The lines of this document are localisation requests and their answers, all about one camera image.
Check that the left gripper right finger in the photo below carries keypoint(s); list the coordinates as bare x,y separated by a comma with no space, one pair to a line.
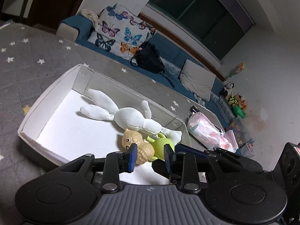
170,157

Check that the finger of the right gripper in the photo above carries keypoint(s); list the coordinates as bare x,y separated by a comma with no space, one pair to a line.
188,149

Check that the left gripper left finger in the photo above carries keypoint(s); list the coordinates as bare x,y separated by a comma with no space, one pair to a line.
118,161

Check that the green apple toy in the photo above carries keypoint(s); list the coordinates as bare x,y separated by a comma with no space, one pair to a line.
158,146

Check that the tan peanut toy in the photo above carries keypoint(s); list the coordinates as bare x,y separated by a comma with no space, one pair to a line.
145,151

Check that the white plush rabbit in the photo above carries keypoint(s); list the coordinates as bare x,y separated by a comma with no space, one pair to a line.
104,108

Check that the pink tissue pack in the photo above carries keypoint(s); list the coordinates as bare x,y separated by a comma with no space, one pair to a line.
200,127
228,142

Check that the white cardboard box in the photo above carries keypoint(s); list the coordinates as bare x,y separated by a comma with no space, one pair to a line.
55,128

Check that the green toy container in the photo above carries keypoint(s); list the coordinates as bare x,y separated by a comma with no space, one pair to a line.
239,112

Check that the grey cushion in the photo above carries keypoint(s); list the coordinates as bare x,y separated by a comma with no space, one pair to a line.
197,79

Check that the yellow orange plush toys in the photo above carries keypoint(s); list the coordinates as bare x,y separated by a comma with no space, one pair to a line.
237,100

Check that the panda plush toy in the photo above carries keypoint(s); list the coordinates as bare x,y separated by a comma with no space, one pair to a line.
227,90

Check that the blue sofa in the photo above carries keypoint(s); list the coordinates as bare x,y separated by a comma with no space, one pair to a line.
78,29

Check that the black backpack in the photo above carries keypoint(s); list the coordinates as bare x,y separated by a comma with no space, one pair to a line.
147,57

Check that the grey star table mat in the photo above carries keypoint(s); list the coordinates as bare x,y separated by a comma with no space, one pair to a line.
31,60

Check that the butterfly pattern pillow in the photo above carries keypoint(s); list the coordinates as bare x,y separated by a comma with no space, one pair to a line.
120,32

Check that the dark window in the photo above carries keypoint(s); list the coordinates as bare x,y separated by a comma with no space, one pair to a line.
217,24

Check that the beige folded blanket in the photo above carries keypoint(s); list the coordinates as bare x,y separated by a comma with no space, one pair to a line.
92,16

